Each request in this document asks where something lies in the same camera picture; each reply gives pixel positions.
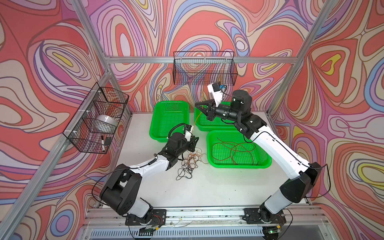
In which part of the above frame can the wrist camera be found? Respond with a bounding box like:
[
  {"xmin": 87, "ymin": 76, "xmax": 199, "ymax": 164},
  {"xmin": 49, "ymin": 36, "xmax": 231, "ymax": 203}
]
[
  {"xmin": 184, "ymin": 125, "xmax": 194, "ymax": 142},
  {"xmin": 207, "ymin": 82, "xmax": 224, "ymax": 107}
]

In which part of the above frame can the black cable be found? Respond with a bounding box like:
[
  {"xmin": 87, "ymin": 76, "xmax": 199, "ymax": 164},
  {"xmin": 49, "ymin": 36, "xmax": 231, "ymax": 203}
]
[{"xmin": 175, "ymin": 152, "xmax": 200, "ymax": 181}]

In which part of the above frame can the red cable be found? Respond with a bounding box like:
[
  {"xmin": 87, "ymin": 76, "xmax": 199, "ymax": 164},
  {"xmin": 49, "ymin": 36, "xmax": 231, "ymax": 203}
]
[{"xmin": 211, "ymin": 137, "xmax": 259, "ymax": 166}]

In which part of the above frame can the black marker pen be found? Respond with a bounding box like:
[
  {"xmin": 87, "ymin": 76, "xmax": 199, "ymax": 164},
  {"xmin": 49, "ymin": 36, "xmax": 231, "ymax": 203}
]
[{"xmin": 101, "ymin": 136, "xmax": 106, "ymax": 153}]

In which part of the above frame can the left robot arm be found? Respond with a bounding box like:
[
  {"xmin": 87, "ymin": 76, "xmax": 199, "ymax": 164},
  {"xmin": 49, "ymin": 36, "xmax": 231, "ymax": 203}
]
[{"xmin": 99, "ymin": 123, "xmax": 199, "ymax": 225}]

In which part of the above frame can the orange cable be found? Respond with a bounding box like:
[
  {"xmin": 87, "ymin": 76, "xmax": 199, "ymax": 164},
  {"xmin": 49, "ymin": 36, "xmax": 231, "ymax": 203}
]
[{"xmin": 182, "ymin": 112, "xmax": 209, "ymax": 169}]

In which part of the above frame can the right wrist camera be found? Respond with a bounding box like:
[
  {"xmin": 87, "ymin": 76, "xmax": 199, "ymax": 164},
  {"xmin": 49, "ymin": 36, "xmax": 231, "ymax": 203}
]
[{"xmin": 207, "ymin": 82, "xmax": 224, "ymax": 107}]

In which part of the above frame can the green basket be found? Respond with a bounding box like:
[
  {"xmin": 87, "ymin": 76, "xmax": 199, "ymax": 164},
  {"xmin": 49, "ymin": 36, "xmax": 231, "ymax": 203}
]
[
  {"xmin": 194, "ymin": 103, "xmax": 236, "ymax": 132},
  {"xmin": 207, "ymin": 130, "xmax": 272, "ymax": 169},
  {"xmin": 149, "ymin": 101, "xmax": 190, "ymax": 143}
]

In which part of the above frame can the white tape roll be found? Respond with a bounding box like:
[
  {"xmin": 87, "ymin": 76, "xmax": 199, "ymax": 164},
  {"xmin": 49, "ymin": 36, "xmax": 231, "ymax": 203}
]
[{"xmin": 95, "ymin": 115, "xmax": 118, "ymax": 132}]

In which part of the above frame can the rear right green basket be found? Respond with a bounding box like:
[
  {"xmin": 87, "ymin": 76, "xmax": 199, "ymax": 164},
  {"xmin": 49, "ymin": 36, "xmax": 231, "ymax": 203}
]
[{"xmin": 194, "ymin": 103, "xmax": 236, "ymax": 132}]

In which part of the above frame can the front green basket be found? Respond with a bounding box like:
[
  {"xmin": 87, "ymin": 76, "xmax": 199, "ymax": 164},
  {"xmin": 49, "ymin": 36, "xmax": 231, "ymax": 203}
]
[{"xmin": 207, "ymin": 130, "xmax": 272, "ymax": 169}]

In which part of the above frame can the left black wire basket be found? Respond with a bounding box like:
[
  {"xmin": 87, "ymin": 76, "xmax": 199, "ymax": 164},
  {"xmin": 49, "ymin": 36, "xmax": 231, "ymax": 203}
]
[{"xmin": 63, "ymin": 83, "xmax": 129, "ymax": 154}]

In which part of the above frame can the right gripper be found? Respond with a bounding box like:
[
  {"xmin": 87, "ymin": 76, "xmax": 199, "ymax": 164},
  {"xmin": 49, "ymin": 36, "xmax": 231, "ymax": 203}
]
[{"xmin": 195, "ymin": 97, "xmax": 241, "ymax": 122}]

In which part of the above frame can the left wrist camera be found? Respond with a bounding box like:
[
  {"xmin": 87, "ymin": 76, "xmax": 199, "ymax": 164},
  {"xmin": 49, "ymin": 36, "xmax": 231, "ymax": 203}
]
[{"xmin": 184, "ymin": 125, "xmax": 194, "ymax": 142}]

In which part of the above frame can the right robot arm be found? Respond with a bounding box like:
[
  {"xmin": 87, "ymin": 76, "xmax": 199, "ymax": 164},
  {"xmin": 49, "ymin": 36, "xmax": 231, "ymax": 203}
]
[{"xmin": 195, "ymin": 85, "xmax": 323, "ymax": 224}]

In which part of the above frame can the black wire basket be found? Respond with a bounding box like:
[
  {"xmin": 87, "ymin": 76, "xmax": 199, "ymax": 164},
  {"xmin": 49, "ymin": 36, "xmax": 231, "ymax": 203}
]
[
  {"xmin": 173, "ymin": 50, "xmax": 238, "ymax": 86},
  {"xmin": 63, "ymin": 83, "xmax": 129, "ymax": 154}
]

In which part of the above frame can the rear black wire basket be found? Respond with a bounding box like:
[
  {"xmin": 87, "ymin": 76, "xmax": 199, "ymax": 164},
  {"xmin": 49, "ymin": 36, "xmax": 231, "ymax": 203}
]
[{"xmin": 173, "ymin": 50, "xmax": 238, "ymax": 86}]

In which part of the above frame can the left green basket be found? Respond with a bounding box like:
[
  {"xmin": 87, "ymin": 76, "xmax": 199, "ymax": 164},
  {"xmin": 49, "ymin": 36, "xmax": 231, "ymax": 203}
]
[{"xmin": 149, "ymin": 101, "xmax": 190, "ymax": 143}]

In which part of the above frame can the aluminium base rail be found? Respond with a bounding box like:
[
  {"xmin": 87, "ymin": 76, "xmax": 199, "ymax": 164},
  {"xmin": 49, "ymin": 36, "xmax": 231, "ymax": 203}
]
[{"xmin": 78, "ymin": 205, "xmax": 333, "ymax": 240}]

